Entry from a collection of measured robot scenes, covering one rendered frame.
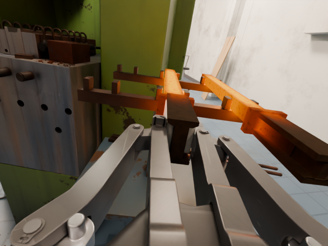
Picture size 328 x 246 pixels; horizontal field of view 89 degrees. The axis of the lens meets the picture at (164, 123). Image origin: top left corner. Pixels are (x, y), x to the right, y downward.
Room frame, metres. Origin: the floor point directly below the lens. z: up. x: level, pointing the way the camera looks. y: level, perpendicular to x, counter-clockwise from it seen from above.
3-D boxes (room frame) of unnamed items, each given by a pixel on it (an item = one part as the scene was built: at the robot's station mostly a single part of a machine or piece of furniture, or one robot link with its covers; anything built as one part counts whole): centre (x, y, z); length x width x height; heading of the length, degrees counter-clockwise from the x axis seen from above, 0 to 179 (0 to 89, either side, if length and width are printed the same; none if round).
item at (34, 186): (0.80, 0.50, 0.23); 0.56 x 0.38 x 0.47; 178
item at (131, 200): (0.39, 0.00, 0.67); 0.40 x 0.30 x 0.02; 93
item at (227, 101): (0.39, -0.12, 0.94); 0.23 x 0.06 x 0.02; 3
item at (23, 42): (0.80, 0.55, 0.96); 0.42 x 0.20 x 0.09; 178
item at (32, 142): (0.80, 0.50, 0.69); 0.56 x 0.38 x 0.45; 178
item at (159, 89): (0.39, 0.00, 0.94); 0.23 x 0.06 x 0.02; 3
